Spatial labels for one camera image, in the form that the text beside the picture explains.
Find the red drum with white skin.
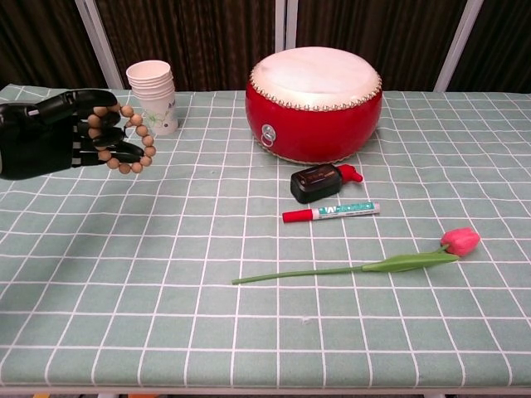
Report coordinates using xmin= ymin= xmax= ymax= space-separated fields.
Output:
xmin=244 ymin=46 xmax=383 ymax=163

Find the red capped whiteboard marker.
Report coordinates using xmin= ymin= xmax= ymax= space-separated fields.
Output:
xmin=281 ymin=201 xmax=381 ymax=225

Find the green checked tablecloth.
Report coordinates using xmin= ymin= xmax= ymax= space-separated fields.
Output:
xmin=0 ymin=84 xmax=531 ymax=391

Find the white partition frame post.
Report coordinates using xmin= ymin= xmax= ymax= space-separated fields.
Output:
xmin=74 ymin=0 xmax=125 ymax=90
xmin=273 ymin=0 xmax=298 ymax=57
xmin=433 ymin=0 xmax=485 ymax=93

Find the dark ink bottle red cap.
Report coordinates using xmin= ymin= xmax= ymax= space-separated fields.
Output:
xmin=290 ymin=163 xmax=364 ymax=205

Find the wooden bead bracelet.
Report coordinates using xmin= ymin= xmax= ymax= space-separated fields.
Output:
xmin=86 ymin=103 xmax=158 ymax=175

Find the stack of white paper cups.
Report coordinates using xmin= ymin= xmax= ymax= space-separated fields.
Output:
xmin=125 ymin=59 xmax=180 ymax=136

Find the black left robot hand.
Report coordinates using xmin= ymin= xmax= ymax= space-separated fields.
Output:
xmin=0 ymin=89 xmax=146 ymax=182

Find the artificial pink tulip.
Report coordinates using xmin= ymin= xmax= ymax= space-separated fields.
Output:
xmin=231 ymin=226 xmax=481 ymax=286

